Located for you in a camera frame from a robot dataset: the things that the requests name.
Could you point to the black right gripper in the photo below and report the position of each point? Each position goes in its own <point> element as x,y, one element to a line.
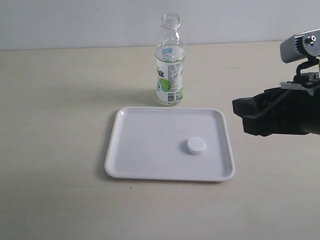
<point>291,109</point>

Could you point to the white bottle cap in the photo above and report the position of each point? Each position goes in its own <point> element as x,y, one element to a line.
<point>196,145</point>

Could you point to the clear lime drink bottle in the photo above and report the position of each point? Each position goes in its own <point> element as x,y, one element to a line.
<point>170,53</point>

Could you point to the white plastic tray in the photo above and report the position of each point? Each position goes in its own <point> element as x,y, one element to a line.
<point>150,143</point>

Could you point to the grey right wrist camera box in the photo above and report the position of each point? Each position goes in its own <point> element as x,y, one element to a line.
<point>300,46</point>

